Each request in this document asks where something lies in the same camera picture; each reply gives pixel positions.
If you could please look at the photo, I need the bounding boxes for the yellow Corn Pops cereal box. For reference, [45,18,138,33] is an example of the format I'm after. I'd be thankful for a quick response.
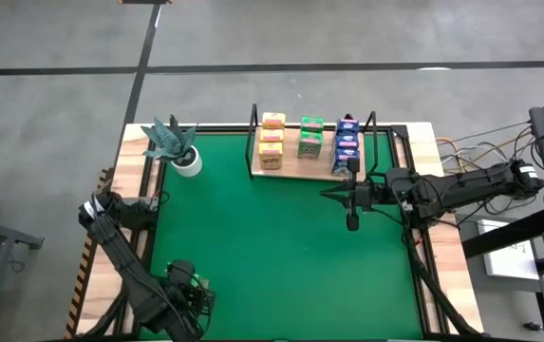
[261,111,287,130]
[257,141,284,171]
[259,127,286,144]

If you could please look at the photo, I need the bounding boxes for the white paper sheet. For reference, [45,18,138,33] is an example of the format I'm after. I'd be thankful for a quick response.
[478,218,542,281]

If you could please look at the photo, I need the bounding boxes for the wooden shelf with black frame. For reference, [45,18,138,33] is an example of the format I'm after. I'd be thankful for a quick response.
[245,103,380,184]

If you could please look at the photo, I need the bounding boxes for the green table mat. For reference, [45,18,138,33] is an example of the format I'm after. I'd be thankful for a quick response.
[138,132,424,341]

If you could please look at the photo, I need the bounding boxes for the yellow black hazard tape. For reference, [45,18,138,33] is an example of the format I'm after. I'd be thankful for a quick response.
[65,168,111,339]

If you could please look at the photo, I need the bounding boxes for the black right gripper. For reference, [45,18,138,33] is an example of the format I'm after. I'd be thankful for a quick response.
[320,158,396,233]

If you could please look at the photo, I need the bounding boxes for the blue Frosted Flakes cereal box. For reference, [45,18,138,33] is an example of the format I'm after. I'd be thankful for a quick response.
[335,118,361,136]
[330,148,361,175]
[333,133,361,151]

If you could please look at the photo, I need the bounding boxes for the thin black floor cable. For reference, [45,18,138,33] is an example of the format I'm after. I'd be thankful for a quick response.
[441,121,533,142]

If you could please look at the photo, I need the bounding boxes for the artificial plant in white pot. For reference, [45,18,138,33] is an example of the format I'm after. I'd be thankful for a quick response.
[139,113,204,179]

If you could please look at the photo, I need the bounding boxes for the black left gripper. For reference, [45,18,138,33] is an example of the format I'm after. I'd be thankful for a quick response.
[150,259,206,339]

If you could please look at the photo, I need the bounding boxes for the yellow floor cable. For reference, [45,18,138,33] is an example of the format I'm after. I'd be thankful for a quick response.
[435,130,536,175]

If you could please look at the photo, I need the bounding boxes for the black diagonal bar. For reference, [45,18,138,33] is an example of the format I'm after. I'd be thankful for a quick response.
[460,204,544,259]

